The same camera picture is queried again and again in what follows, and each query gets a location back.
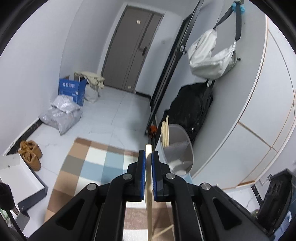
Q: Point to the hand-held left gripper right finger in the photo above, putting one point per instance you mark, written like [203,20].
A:
[155,180]

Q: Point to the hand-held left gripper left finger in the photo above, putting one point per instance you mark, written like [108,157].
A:
[141,178]

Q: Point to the wooden chopstick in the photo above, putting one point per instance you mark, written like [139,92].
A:
[165,134]
[149,220]
[163,232]
[167,129]

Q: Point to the white oval utensil holder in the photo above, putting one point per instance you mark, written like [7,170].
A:
[177,135]

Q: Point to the white grey shoulder bag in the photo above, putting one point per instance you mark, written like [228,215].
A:
[208,60]

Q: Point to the blue cloth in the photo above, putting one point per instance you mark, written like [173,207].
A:
[285,222]

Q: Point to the small orange object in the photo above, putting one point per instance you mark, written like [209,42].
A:
[153,130]

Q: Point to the checked tablecloth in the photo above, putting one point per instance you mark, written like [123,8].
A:
[92,160]

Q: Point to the black hanging bag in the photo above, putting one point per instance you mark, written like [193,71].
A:
[189,109]

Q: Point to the white sack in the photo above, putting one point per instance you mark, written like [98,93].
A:
[91,96]

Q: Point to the large grey plastic bag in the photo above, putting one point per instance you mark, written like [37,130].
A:
[62,120]

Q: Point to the small grey plastic bag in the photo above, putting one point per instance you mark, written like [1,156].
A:
[64,104]

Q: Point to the brown shoe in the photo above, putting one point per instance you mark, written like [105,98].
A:
[32,162]
[32,148]

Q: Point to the beige cloth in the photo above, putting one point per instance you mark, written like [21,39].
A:
[92,77]

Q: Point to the blue cardboard box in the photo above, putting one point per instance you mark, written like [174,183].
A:
[69,88]

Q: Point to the open white shoe box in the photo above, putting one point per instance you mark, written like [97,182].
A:
[20,176]

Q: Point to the grey brown door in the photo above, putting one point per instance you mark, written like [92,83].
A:
[120,58]

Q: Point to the black metal frame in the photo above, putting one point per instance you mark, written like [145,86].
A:
[171,69]

